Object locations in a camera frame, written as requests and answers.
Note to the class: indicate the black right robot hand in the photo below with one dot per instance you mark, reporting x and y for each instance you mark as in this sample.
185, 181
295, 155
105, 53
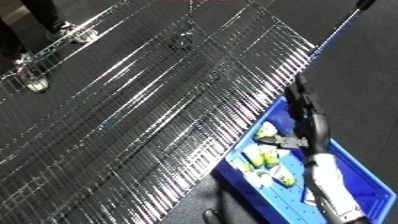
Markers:
308, 113

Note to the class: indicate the pale right robot arm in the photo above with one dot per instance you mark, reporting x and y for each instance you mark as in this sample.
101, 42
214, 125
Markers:
331, 186

